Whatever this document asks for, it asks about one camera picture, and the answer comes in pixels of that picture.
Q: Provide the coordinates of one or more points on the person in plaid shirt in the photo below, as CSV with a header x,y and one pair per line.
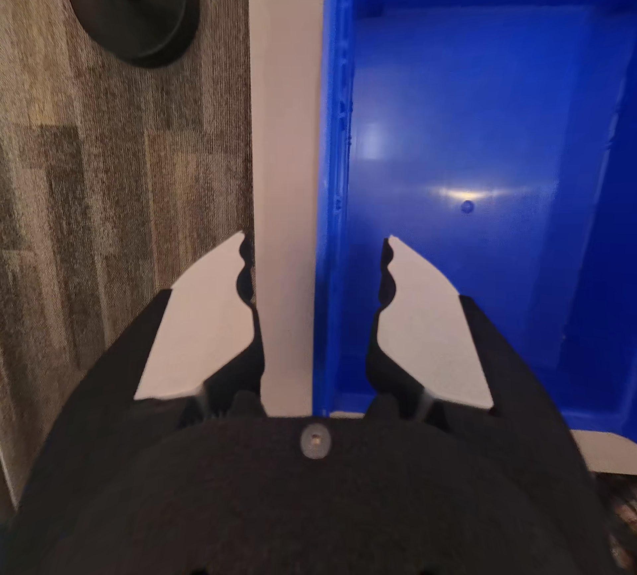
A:
x,y
619,510

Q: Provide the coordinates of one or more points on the blue plastic bin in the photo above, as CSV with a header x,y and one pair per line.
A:
x,y
473,137

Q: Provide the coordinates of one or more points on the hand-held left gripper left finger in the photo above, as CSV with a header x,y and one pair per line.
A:
x,y
199,336

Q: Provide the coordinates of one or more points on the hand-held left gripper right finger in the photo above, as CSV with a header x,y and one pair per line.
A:
x,y
428,341

